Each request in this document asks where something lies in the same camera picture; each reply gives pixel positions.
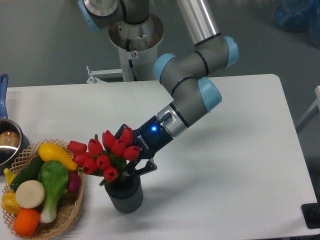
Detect yellow banana tip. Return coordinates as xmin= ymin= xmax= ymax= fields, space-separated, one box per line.
xmin=3 ymin=168 xmax=17 ymax=186

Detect cream round disc vegetable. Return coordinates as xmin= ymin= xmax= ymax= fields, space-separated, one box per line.
xmin=15 ymin=180 xmax=46 ymax=209

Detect blue handled saucepan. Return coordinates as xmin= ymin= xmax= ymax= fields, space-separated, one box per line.
xmin=0 ymin=73 xmax=30 ymax=176

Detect dark green cucumber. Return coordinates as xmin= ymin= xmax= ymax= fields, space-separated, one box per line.
xmin=10 ymin=155 xmax=45 ymax=191

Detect blue plastic bag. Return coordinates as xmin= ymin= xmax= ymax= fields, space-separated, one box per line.
xmin=272 ymin=0 xmax=320 ymax=48

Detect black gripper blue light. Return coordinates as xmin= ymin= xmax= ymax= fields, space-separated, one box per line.
xmin=114 ymin=115 xmax=174 ymax=176

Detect woven wicker basket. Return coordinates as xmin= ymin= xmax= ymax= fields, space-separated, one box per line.
xmin=0 ymin=139 xmax=85 ymax=240

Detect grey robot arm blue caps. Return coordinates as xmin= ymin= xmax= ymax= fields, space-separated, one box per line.
xmin=78 ymin=0 xmax=239 ymax=176

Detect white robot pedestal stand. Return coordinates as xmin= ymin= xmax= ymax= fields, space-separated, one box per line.
xmin=87 ymin=13 xmax=164 ymax=83

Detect black device at table edge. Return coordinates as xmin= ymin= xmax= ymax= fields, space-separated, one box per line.
xmin=301 ymin=202 xmax=320 ymax=229

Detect white furniture frame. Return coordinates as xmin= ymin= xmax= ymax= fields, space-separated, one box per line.
xmin=295 ymin=85 xmax=320 ymax=134

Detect orange fruit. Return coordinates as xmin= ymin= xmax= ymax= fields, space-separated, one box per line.
xmin=13 ymin=208 xmax=40 ymax=237

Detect yellow squash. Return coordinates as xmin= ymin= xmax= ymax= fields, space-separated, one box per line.
xmin=38 ymin=142 xmax=78 ymax=171

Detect red tulip bouquet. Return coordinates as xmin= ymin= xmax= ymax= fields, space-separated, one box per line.
xmin=67 ymin=130 xmax=140 ymax=186

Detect yellow bell pepper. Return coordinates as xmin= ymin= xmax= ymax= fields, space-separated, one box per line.
xmin=1 ymin=190 xmax=23 ymax=215

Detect red radish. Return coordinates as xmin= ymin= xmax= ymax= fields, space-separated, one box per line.
xmin=66 ymin=171 xmax=82 ymax=193

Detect green bok choy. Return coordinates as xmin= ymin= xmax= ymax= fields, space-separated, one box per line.
xmin=38 ymin=160 xmax=69 ymax=224

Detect dark grey ribbed vase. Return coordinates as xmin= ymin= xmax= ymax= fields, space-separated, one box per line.
xmin=104 ymin=175 xmax=144 ymax=214

